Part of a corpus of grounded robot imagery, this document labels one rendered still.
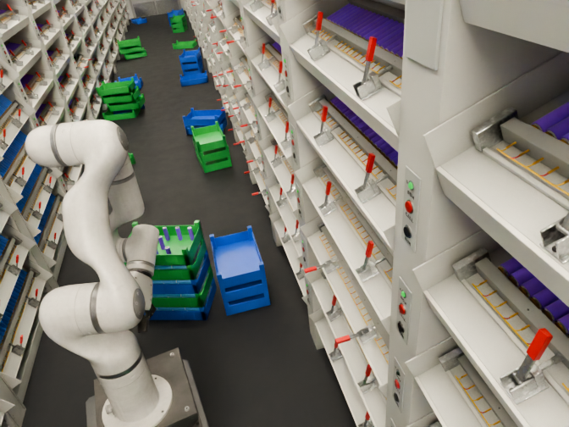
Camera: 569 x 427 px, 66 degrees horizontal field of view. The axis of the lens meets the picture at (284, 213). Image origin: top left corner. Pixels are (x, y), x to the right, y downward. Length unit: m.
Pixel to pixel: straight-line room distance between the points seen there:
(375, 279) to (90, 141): 0.70
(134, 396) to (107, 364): 0.14
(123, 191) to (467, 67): 1.01
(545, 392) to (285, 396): 1.24
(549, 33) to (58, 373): 1.99
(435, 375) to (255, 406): 1.00
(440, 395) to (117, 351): 0.75
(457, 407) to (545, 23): 0.57
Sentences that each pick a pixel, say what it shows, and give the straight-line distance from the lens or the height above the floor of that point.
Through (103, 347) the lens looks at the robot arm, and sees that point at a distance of 1.19.
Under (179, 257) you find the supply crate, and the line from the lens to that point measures 1.80.
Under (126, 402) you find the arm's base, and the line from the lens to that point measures 1.29.
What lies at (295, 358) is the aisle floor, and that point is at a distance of 1.82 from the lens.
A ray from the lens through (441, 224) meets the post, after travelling 0.62.
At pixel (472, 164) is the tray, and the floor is 1.18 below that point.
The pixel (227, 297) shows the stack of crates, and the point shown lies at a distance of 1.94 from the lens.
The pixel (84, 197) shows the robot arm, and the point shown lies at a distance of 1.09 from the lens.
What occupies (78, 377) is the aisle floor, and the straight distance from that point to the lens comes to 2.05.
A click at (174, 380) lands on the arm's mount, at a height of 0.35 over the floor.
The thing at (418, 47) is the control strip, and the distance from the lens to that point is 0.55.
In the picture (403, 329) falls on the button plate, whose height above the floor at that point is 0.84.
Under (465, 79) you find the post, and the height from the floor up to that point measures 1.27.
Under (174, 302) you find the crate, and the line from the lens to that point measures 1.99.
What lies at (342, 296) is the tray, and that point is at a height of 0.57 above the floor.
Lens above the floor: 1.43
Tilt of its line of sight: 34 degrees down
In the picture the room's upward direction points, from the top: 7 degrees counter-clockwise
